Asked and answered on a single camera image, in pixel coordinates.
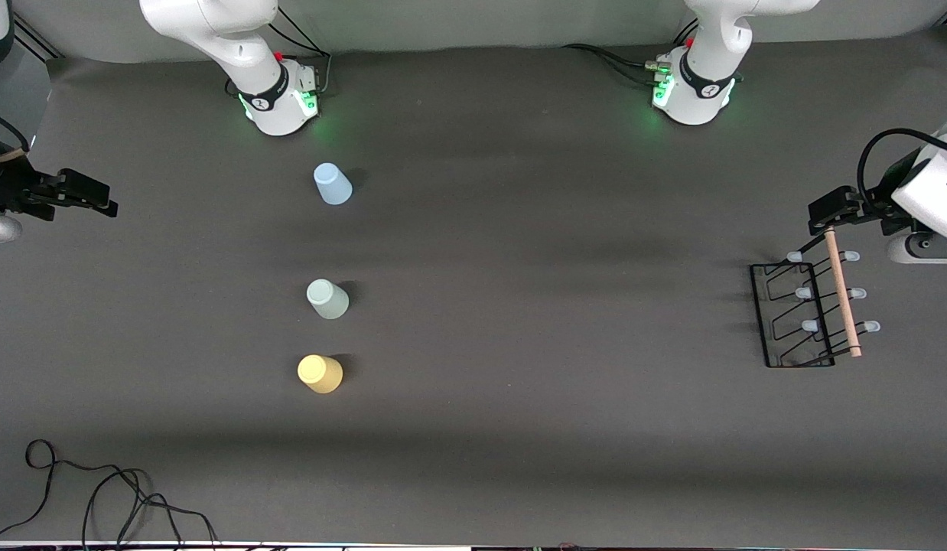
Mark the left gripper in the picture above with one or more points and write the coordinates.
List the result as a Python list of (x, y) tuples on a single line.
[(888, 193)]

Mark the pale green plastic cup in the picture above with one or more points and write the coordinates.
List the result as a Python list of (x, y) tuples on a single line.
[(327, 300)]

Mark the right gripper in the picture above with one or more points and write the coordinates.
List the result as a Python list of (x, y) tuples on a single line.
[(5, 187)]

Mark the light blue plastic cup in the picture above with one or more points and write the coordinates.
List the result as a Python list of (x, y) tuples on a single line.
[(332, 185)]

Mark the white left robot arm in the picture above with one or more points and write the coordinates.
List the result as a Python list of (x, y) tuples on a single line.
[(703, 69)]

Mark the yellow plastic cup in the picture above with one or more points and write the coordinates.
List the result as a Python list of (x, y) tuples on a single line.
[(319, 373)]

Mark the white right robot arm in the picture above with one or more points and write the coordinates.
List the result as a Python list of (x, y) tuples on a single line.
[(236, 46)]

